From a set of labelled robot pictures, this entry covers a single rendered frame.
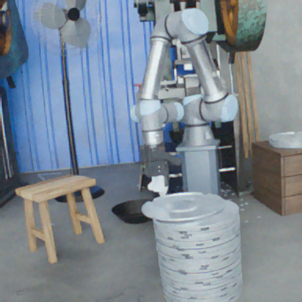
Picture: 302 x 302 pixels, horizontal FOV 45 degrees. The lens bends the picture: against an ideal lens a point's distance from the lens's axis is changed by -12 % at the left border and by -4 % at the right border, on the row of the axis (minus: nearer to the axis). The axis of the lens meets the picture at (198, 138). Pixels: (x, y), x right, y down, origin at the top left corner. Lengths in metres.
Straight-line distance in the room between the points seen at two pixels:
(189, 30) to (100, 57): 2.29
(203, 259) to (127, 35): 2.83
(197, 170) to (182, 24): 0.67
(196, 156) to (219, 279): 0.71
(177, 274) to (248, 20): 1.63
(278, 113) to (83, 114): 1.94
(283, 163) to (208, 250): 0.93
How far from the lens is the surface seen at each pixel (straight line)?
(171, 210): 1.34
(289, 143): 2.13
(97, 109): 3.79
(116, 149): 3.80
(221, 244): 1.24
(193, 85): 2.48
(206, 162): 1.80
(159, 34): 1.65
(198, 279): 1.28
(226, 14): 3.02
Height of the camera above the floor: 0.76
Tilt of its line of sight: 9 degrees down
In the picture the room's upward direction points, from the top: 5 degrees counter-clockwise
